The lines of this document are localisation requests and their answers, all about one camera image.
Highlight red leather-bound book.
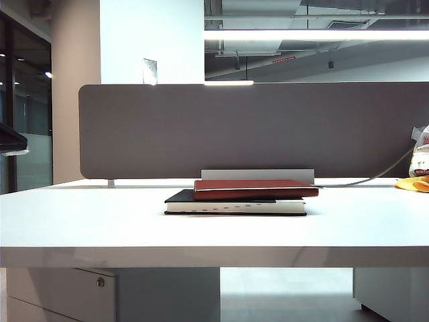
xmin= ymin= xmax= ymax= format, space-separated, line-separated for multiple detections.
xmin=193 ymin=179 xmax=320 ymax=201

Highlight black hardcover book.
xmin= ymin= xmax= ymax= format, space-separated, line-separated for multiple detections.
xmin=164 ymin=189 xmax=308 ymax=216

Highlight brown fabric desk partition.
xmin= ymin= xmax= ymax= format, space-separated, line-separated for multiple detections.
xmin=78 ymin=82 xmax=429 ymax=180

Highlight short light strip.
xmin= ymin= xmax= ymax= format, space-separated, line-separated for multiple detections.
xmin=204 ymin=80 xmax=255 ymax=86

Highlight white drawer cabinet with lock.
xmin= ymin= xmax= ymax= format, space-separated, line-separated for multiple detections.
xmin=6 ymin=267 xmax=221 ymax=322

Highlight long ceiling light strip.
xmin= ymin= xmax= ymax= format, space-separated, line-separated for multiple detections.
xmin=203 ymin=29 xmax=429 ymax=42

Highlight ceiling air vent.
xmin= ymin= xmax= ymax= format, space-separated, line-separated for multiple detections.
xmin=330 ymin=19 xmax=370 ymax=30

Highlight yellow cloth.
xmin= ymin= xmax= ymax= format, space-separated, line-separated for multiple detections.
xmin=393 ymin=176 xmax=429 ymax=193

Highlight clear plastic snack bag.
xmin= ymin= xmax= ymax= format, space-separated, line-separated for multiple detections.
xmin=409 ymin=124 xmax=429 ymax=178

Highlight plain white cabinet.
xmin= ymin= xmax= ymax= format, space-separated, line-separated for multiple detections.
xmin=352 ymin=267 xmax=429 ymax=322

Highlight grey metal cable flap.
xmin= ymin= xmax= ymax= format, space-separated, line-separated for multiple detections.
xmin=200 ymin=168 xmax=316 ymax=185

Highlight metal wall plate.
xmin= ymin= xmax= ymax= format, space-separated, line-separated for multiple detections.
xmin=142 ymin=58 xmax=158 ymax=85

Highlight grey power cable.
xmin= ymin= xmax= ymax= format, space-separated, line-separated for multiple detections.
xmin=314 ymin=147 xmax=415 ymax=188

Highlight dark glass door frame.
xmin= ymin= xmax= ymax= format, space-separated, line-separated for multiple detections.
xmin=0 ymin=9 xmax=54 ymax=195

